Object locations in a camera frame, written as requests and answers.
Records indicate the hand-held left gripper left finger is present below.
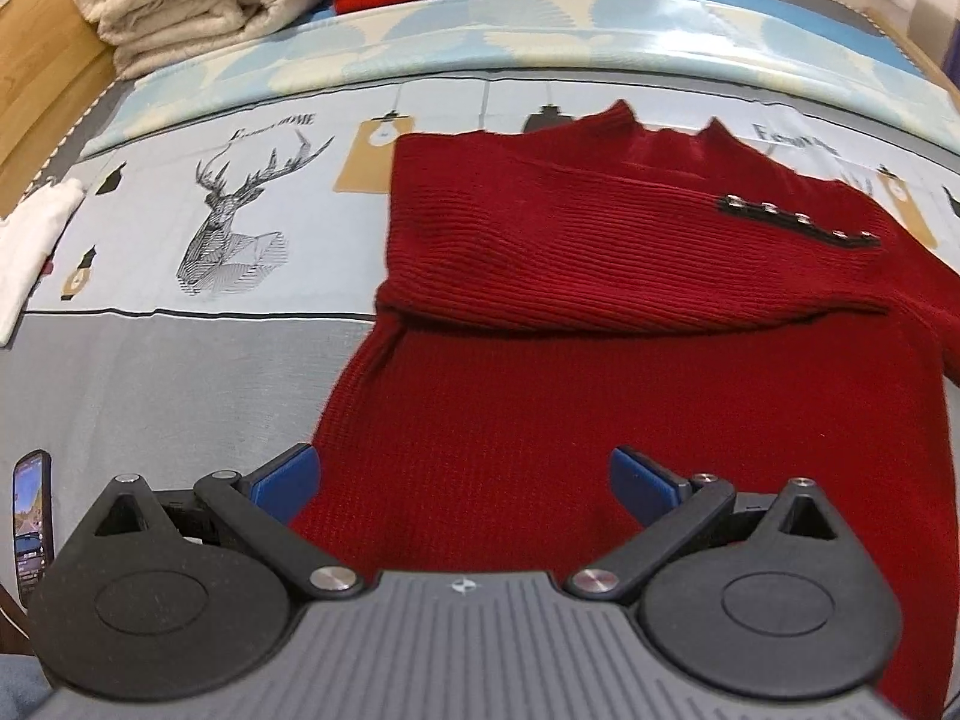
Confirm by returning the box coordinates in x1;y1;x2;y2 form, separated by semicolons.
75;444;366;602

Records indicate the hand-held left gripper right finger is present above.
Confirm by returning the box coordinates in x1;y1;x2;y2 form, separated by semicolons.
564;447;839;602

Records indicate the dark red knit sweater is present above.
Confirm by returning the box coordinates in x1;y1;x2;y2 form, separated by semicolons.
289;99;960;720

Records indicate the grey deer-print bed sheet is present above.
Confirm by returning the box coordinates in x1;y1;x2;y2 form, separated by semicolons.
0;7;960;616

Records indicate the black phone with landscape screen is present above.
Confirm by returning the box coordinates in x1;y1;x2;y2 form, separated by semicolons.
13;450;58;610

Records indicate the white small garment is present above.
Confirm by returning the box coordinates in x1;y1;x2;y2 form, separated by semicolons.
0;178;86;347

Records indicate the light blue leaf-print blanket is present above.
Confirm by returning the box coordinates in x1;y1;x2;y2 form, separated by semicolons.
79;0;960;160

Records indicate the cream fleece folded blanket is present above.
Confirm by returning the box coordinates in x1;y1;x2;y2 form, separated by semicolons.
75;0;332;80

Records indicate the wooden bed frame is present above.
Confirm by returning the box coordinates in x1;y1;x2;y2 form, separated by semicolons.
0;0;960;218

